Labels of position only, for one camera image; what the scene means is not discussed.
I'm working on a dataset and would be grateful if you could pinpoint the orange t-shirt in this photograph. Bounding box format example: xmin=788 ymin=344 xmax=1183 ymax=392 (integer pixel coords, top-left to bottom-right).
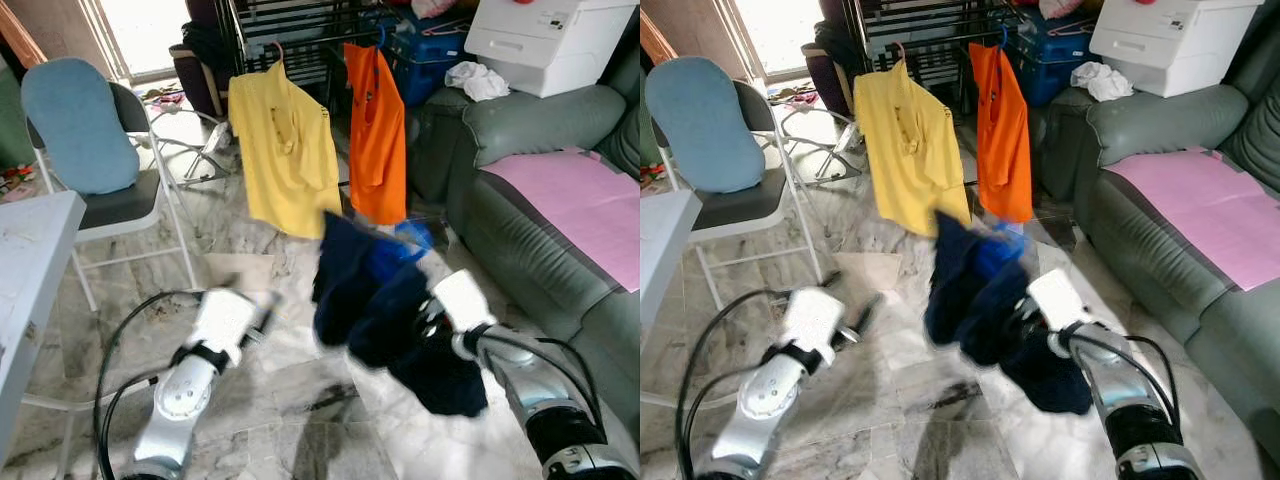
xmin=968 ymin=42 xmax=1034 ymax=226
xmin=343 ymin=42 xmax=409 ymax=226

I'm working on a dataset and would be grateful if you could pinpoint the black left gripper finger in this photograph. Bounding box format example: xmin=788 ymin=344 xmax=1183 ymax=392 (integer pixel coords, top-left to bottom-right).
xmin=843 ymin=293 xmax=886 ymax=346
xmin=245 ymin=290 xmax=284 ymax=346

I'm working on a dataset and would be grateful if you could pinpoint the dark green leather sofa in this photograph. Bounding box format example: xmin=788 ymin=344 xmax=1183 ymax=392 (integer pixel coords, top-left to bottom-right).
xmin=405 ymin=45 xmax=641 ymax=441
xmin=1030 ymin=5 xmax=1280 ymax=441

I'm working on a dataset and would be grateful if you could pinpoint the white crumpled cloth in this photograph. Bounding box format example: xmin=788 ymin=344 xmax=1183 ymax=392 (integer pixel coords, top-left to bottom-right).
xmin=1070 ymin=60 xmax=1136 ymax=103
xmin=445 ymin=60 xmax=511 ymax=103

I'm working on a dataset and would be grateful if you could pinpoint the blue grey cushion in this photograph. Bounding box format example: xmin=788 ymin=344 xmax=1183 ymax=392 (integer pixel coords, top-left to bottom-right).
xmin=645 ymin=57 xmax=766 ymax=194
xmin=22 ymin=57 xmax=141 ymax=196

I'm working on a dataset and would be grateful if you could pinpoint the blue storage box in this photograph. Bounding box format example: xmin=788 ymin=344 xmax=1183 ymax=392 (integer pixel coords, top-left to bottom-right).
xmin=1010 ymin=10 xmax=1096 ymax=108
xmin=385 ymin=10 xmax=471 ymax=108

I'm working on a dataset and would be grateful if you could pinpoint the yellow polo shirt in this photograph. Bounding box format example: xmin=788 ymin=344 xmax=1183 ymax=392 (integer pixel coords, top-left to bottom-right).
xmin=853 ymin=62 xmax=971 ymax=239
xmin=228 ymin=62 xmax=343 ymax=239

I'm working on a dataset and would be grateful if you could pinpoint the white and green cabinet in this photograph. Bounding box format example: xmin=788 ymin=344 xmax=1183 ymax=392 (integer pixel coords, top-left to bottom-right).
xmin=0 ymin=65 xmax=36 ymax=171

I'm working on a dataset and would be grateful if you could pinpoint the white printer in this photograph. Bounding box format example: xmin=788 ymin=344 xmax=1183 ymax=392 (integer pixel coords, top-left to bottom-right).
xmin=464 ymin=0 xmax=641 ymax=99
xmin=1088 ymin=0 xmax=1266 ymax=99

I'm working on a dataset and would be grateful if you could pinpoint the white plastic folding table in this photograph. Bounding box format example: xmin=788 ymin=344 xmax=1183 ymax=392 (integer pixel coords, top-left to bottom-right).
xmin=640 ymin=190 xmax=721 ymax=411
xmin=0 ymin=190 xmax=89 ymax=471

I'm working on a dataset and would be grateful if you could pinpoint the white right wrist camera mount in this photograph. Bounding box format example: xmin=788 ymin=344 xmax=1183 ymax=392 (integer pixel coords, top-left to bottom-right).
xmin=1028 ymin=268 xmax=1096 ymax=336
xmin=430 ymin=270 xmax=499 ymax=336

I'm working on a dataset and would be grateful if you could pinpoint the orange wooden board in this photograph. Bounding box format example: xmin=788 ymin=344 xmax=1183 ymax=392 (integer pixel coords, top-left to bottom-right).
xmin=640 ymin=10 xmax=676 ymax=66
xmin=0 ymin=25 xmax=46 ymax=71

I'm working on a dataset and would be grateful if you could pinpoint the white tubular metal stand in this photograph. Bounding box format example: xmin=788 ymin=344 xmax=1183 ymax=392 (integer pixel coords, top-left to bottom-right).
xmin=145 ymin=105 xmax=233 ymax=183
xmin=775 ymin=105 xmax=861 ymax=183

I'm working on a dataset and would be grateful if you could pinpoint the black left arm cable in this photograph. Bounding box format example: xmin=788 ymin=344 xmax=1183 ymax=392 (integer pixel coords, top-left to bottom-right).
xmin=92 ymin=290 xmax=206 ymax=480
xmin=677 ymin=290 xmax=791 ymax=480

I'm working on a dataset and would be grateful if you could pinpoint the pink mat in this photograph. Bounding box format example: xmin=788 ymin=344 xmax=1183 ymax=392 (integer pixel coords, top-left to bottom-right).
xmin=1103 ymin=148 xmax=1280 ymax=294
xmin=480 ymin=148 xmax=641 ymax=294

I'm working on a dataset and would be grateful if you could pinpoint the black metal drying rack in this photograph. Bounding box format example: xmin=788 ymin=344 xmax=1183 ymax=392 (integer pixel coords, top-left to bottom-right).
xmin=215 ymin=0 xmax=401 ymax=86
xmin=840 ymin=0 xmax=1026 ymax=86

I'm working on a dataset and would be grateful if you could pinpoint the navy blue garment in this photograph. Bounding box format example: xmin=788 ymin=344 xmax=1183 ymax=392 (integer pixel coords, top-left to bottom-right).
xmin=312 ymin=210 xmax=491 ymax=419
xmin=922 ymin=210 xmax=1096 ymax=416

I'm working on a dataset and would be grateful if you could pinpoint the folding chair black seat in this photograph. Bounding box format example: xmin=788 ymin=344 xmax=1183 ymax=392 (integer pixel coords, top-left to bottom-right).
xmin=25 ymin=80 xmax=201 ymax=311
xmin=645 ymin=80 xmax=823 ymax=311

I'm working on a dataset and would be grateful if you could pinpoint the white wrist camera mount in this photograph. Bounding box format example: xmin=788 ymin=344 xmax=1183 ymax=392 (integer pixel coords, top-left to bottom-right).
xmin=195 ymin=288 xmax=263 ymax=363
xmin=780 ymin=288 xmax=846 ymax=363
xmin=1028 ymin=268 xmax=1096 ymax=336
xmin=430 ymin=270 xmax=499 ymax=336

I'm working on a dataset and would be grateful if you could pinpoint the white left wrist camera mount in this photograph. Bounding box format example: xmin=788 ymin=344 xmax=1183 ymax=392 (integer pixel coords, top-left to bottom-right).
xmin=780 ymin=288 xmax=846 ymax=363
xmin=195 ymin=288 xmax=263 ymax=363

